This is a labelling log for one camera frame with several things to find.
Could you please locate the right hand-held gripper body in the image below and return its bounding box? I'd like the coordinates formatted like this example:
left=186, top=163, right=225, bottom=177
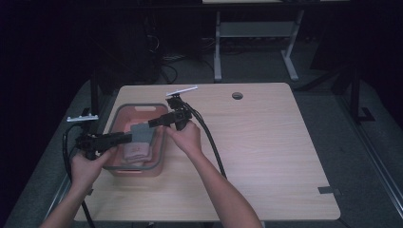
left=165, top=85, right=199, bottom=131

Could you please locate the right hand-held gripper black cable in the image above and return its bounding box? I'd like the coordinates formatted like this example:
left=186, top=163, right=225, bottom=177
left=184, top=103, right=227, bottom=179

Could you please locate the grey metal desk frame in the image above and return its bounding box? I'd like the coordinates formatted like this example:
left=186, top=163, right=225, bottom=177
left=213, top=9, right=305, bottom=83

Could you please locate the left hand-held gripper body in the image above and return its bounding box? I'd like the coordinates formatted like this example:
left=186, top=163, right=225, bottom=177
left=66, top=114, right=110, bottom=161

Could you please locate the person's right hand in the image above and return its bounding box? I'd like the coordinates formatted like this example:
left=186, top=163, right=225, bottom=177
left=164, top=121, right=203, bottom=159

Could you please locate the grey metal rail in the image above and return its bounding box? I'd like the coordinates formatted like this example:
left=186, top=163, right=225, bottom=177
left=336, top=94, right=403, bottom=210
left=41, top=94, right=118, bottom=228

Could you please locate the black metal stand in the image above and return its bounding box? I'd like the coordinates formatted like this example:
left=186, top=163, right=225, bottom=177
left=79, top=70, right=103, bottom=123
left=348, top=67, right=376, bottom=124

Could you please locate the bundle of floor cables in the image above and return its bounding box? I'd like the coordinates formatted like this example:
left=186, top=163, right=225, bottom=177
left=155, top=34, right=217, bottom=85

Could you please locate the person's left hand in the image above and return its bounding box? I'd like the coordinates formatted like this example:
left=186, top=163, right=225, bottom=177
left=69, top=146, right=118, bottom=190

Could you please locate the pink basin with grey rim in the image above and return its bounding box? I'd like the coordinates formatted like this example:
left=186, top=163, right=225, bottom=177
left=104, top=103, right=169, bottom=178

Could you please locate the grey pink fingerless glove with label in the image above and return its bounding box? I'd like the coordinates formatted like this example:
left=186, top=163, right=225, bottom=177
left=123, top=123, right=156, bottom=164

